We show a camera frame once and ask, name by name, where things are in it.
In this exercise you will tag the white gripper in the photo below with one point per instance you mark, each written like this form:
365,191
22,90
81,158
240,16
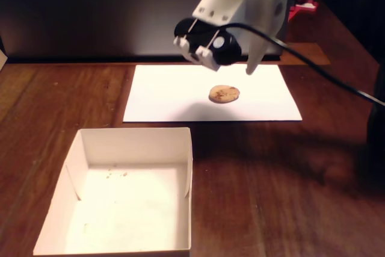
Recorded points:
261,16

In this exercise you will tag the round chocolate chip cookie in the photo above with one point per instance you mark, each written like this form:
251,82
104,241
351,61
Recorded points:
224,94

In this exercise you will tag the white cardboard box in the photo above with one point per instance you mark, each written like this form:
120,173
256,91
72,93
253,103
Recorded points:
120,215

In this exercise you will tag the white paper sheet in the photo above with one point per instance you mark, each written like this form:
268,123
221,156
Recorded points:
168,97

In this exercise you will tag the white object at table edge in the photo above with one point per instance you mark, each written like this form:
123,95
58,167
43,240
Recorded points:
2,58

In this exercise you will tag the black camera with white mount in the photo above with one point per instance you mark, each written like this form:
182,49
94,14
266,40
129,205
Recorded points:
222,49

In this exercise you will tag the red plastic bracket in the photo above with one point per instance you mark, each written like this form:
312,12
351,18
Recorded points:
303,7

